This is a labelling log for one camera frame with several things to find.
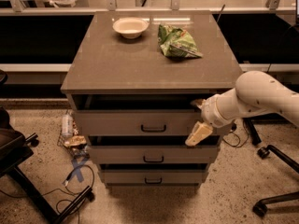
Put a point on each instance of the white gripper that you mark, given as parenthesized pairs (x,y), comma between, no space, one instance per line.
(212,112)

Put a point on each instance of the grey top drawer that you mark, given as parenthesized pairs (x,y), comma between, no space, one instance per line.
(136,123)

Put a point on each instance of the grey drawer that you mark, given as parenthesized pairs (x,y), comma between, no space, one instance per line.
(153,177)
(152,154)
(136,123)

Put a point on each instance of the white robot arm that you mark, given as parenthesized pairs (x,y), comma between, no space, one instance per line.
(255,93)

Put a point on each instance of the grey middle drawer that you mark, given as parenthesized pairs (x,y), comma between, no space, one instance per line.
(152,154)

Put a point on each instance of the grey drawer cabinet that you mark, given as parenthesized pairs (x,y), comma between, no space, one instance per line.
(110,72)

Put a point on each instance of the grey bottom drawer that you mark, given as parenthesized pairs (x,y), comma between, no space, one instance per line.
(153,177)

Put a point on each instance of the black stand leg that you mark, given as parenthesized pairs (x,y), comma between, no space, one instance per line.
(255,138)

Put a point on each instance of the green chip bag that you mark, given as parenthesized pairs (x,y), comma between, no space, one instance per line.
(176,42)

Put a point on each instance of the white bowl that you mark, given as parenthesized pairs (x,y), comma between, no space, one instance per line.
(130,28)

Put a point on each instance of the blue tape cross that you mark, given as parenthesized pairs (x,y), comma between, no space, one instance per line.
(76,171)

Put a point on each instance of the black chair left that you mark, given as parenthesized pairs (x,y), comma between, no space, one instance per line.
(14,149)

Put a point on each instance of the wire basket with snacks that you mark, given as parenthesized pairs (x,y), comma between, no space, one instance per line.
(76,145)

